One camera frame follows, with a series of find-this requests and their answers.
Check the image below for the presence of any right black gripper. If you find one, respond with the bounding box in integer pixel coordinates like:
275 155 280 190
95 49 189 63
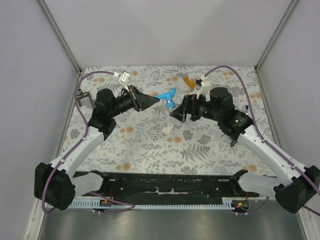
170 92 222 123

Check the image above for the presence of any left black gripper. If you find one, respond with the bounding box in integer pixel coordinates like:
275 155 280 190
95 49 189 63
109 85 160 118

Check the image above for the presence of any blue plastic faucet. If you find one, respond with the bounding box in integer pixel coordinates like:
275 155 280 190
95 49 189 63
155 88 176 109

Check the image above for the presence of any white plastic elbow fitting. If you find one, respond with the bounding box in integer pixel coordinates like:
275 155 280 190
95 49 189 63
161 123 174 135

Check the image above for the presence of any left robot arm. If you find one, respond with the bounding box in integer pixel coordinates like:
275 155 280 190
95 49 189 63
34 85 160 213

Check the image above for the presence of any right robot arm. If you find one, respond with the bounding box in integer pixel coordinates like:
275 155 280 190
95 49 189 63
170 87 320 214

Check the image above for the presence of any orange plastic faucet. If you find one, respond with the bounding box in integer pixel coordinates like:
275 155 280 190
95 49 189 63
183 76 196 91

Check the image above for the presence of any floral patterned mat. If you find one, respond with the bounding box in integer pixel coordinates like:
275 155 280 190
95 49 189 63
78 65 272 176

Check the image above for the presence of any dark metal faucet left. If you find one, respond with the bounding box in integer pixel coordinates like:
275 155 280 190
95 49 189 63
76 88 95 109

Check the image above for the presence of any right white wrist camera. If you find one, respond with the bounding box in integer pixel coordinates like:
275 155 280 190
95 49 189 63
195 75 212 98

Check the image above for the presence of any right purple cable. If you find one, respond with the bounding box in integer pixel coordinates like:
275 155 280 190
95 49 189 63
204 65 320 217

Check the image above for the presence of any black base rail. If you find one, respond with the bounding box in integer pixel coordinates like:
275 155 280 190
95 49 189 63
81 169 261 206

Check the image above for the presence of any left aluminium frame post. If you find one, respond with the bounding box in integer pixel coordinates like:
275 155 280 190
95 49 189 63
36 0 82 74

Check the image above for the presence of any aluminium frame post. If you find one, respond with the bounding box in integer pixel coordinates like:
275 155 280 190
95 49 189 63
254 0 300 73
36 0 82 74

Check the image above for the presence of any white slotted cable duct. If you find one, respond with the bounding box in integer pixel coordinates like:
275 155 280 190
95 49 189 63
46 197 232 210

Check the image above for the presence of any right aluminium frame post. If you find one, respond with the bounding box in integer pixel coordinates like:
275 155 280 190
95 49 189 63
254 0 300 73

